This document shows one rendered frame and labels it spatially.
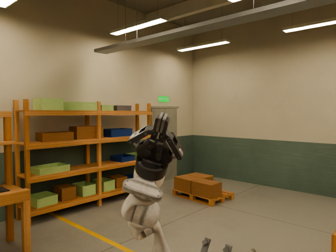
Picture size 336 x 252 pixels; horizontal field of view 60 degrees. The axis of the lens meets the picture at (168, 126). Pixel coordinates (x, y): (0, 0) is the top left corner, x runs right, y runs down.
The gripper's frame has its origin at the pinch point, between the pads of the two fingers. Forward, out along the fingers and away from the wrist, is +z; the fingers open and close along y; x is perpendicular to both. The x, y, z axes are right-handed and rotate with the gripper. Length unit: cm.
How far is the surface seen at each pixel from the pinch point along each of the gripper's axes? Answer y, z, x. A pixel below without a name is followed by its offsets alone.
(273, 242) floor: 179, -339, -236
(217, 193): 107, -440, -388
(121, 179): -105, -485, -378
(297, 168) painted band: 295, -430, -541
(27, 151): -245, -351, -261
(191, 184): 49, -458, -404
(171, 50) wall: -112, -319, -752
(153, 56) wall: -146, -317, -682
